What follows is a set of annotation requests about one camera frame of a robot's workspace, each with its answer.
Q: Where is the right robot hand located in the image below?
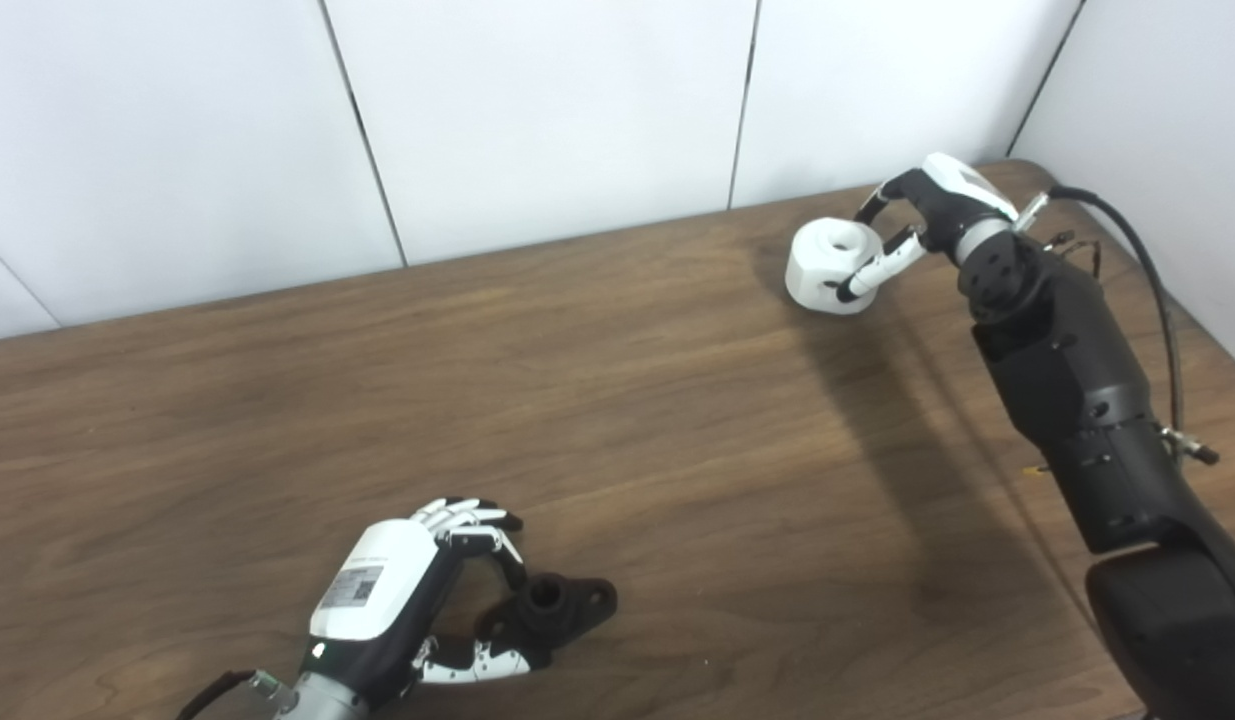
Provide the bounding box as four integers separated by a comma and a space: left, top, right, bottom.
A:
837, 152, 1020, 304

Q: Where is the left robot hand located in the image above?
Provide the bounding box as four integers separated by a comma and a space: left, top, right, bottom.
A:
299, 497, 533, 701

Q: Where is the round white piece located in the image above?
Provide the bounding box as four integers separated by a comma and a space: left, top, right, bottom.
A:
785, 218, 886, 316

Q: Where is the black holder part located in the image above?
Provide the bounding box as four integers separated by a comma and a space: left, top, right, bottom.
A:
474, 572, 619, 671

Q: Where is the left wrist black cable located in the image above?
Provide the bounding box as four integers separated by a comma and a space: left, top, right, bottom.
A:
175, 668, 283, 720

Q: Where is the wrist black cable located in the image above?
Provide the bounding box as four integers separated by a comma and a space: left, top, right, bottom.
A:
175, 668, 283, 720
1017, 185, 1220, 466

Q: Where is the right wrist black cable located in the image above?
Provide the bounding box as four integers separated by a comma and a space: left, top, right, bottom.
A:
1017, 185, 1220, 466

